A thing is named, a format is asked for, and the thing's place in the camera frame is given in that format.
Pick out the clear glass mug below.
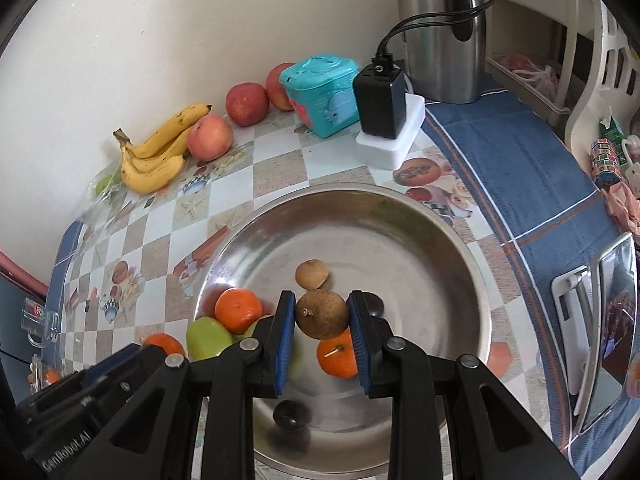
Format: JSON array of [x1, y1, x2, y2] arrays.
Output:
[[21, 297, 61, 348]]

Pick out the large orange tangerine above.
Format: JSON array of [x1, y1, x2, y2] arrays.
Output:
[[215, 287, 264, 335]]

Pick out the small brown kiwi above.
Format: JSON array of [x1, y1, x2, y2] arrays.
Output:
[[295, 290, 350, 342]]

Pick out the black power cable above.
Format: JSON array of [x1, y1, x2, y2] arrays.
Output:
[[375, 0, 536, 68]]

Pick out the steel electric kettle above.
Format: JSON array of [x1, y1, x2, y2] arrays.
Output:
[[397, 0, 496, 106]]

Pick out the clear plastic snack container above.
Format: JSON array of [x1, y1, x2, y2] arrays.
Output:
[[27, 352, 66, 396]]

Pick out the green tissue packet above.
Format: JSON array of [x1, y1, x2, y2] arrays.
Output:
[[598, 116, 628, 166]]

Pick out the clear bag of green fruit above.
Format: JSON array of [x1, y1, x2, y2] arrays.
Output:
[[85, 167, 126, 211]]

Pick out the red apple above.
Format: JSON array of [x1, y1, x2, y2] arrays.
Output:
[[225, 82, 271, 128], [265, 62, 298, 112], [187, 113, 234, 163]]

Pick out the teal toy house box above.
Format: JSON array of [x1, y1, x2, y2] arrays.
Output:
[[279, 52, 362, 140]]

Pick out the green apple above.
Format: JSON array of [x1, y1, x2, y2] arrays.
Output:
[[241, 314, 305, 386], [186, 316, 235, 362]]

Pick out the pink cloth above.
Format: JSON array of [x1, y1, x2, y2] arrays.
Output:
[[602, 180, 640, 236]]

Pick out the white plastic chair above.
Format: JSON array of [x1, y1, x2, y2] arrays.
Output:
[[565, 0, 640, 156]]

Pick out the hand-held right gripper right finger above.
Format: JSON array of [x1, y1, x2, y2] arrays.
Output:
[[349, 289, 577, 480]]

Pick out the round steel plate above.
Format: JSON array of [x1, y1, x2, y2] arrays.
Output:
[[191, 183, 493, 478]]

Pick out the tablet on white stand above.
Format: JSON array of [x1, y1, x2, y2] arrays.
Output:
[[580, 232, 638, 433]]

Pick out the white power strip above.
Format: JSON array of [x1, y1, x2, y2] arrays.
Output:
[[356, 92, 427, 171]]

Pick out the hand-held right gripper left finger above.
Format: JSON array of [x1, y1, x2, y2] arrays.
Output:
[[64, 290, 297, 480]]

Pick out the colourful cube-print box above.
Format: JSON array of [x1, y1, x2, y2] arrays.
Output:
[[590, 137, 626, 188]]

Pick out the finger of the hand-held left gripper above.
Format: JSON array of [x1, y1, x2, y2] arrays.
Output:
[[85, 342, 168, 391]]

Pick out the small orange tangerine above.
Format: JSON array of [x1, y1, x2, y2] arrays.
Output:
[[143, 332, 187, 361]]

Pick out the large brown kiwi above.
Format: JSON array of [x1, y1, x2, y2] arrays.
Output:
[[295, 259, 331, 291]]

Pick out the orange tangerine with stem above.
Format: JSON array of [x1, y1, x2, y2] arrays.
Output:
[[316, 338, 360, 378]]

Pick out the pink rail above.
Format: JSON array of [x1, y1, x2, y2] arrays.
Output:
[[0, 250, 48, 293]]

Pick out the yellow banana bunch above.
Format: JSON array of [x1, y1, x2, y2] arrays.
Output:
[[112, 103, 213, 196]]

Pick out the pink plastic bag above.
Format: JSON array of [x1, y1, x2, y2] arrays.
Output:
[[500, 52, 558, 103]]

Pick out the dark purple plum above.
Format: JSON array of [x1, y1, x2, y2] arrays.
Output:
[[361, 291, 386, 320], [272, 399, 310, 432]]

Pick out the black power adapter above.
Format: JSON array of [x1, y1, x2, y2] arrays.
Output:
[[353, 62, 408, 141]]

